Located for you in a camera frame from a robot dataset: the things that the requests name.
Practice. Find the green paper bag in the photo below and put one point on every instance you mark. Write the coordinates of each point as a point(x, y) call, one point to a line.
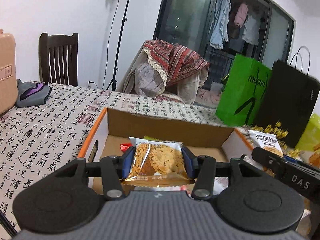
point(237, 92)

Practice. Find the orange cardboard box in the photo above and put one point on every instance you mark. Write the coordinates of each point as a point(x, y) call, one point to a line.
point(162, 127)

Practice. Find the dark wooden chair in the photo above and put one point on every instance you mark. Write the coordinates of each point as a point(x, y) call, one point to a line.
point(58, 60)

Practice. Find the clear oat crisp packet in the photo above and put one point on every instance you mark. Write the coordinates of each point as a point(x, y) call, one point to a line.
point(160, 160)

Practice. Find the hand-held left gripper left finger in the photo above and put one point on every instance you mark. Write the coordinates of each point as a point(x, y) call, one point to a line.
point(127, 161)

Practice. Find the pink hanging garment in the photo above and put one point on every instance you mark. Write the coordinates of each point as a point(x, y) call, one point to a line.
point(240, 15)

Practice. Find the yellow-green snack packet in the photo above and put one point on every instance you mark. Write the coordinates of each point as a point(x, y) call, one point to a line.
point(151, 138)

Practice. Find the yellow-green gift bag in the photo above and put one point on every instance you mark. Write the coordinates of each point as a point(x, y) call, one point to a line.
point(311, 135)

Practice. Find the grey and purple cloth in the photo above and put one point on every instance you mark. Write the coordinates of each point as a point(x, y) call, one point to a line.
point(32, 95)

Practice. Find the pink hard case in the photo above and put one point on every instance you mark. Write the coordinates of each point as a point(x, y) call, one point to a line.
point(6, 67)

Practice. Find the yellow flower branch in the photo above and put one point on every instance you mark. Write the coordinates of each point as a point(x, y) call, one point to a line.
point(280, 128)

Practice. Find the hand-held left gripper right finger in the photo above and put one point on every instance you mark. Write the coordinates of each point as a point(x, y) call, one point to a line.
point(188, 162)

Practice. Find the white oat crisp packet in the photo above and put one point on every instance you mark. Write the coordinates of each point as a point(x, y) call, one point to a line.
point(265, 140)

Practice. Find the red cartoon snack packet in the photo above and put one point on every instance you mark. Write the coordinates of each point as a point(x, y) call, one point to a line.
point(125, 147)

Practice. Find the beige covered armchair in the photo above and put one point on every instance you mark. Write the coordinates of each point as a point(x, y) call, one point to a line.
point(147, 80)

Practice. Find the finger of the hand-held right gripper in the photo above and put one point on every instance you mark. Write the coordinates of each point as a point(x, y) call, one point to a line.
point(265, 156)

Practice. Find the dark sliding glass door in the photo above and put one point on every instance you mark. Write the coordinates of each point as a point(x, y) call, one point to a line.
point(185, 17)

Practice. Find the black paper bag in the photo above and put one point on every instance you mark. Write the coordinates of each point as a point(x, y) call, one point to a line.
point(287, 100)

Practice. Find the red patterned blanket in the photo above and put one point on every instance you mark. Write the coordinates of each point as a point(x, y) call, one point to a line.
point(175, 60)

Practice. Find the white wall socket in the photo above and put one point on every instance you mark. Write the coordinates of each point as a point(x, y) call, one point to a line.
point(91, 82)

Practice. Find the light blue hanging garment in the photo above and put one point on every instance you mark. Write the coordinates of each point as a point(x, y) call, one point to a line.
point(220, 22)

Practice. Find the white hanging garment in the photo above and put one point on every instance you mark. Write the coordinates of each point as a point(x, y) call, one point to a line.
point(251, 30)

